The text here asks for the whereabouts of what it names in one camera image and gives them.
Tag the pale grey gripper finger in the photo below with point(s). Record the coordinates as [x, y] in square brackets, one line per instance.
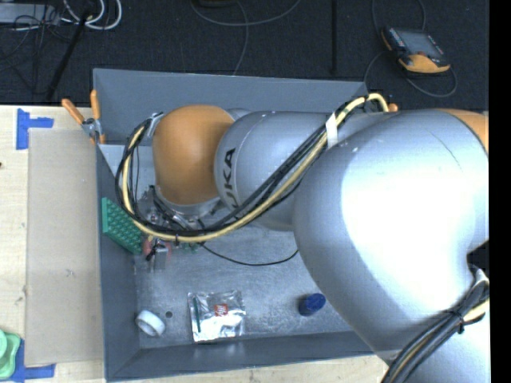
[160, 258]
[151, 262]

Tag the green studded plate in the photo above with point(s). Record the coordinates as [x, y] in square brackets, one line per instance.
[120, 226]

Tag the white tape roll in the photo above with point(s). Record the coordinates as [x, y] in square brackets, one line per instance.
[148, 325]

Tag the clear plastic packet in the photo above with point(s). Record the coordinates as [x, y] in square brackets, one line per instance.
[217, 317]

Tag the pale cardboard board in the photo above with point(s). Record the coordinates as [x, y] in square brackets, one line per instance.
[60, 245]

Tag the grey metal bin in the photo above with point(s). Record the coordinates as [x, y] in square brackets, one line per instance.
[255, 277]

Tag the blue round cap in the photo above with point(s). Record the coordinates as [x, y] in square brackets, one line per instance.
[312, 304]

